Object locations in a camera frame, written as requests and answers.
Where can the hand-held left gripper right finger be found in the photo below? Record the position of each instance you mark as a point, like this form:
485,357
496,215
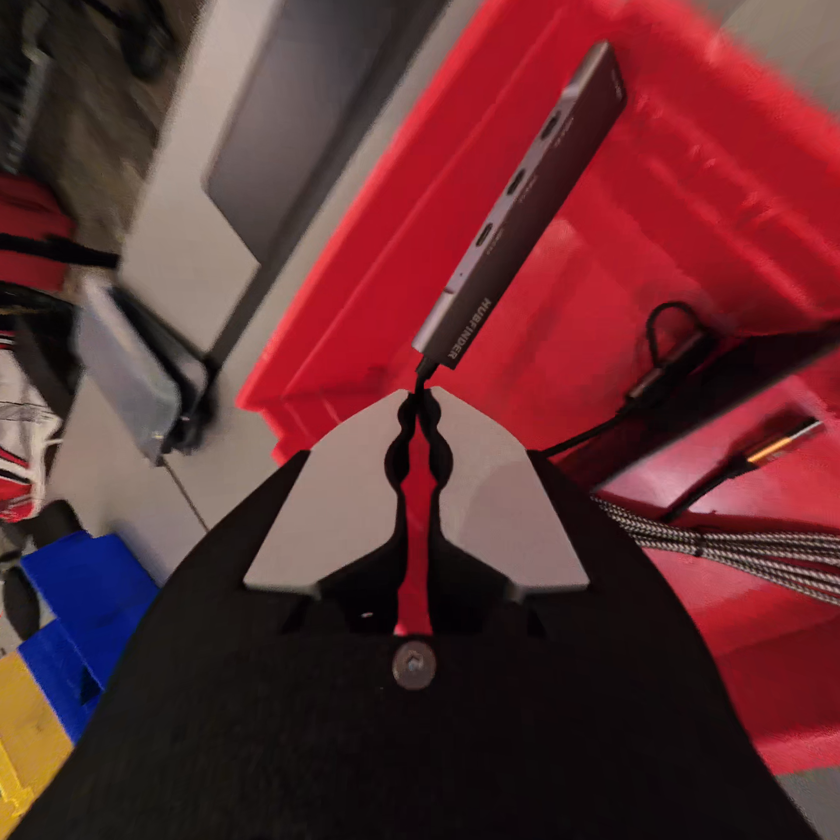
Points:
508,525

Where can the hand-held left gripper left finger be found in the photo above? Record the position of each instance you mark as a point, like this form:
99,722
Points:
322,525

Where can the red plastic bin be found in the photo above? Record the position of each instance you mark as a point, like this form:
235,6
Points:
709,184

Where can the grey desk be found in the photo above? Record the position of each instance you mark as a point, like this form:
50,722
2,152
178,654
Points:
184,263

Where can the grey pouch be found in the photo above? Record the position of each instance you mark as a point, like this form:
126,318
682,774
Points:
131,374

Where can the blue plastic bin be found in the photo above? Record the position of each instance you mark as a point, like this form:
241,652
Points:
85,617

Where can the black divider in red bin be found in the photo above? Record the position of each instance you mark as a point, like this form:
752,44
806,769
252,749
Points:
735,381

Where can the red white printed bag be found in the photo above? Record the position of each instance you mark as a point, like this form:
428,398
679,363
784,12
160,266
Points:
24,433

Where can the yellow plastic bin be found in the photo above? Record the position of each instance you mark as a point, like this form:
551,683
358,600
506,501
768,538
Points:
29,735

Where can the red floor bag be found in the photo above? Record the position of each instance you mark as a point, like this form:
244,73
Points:
40,230

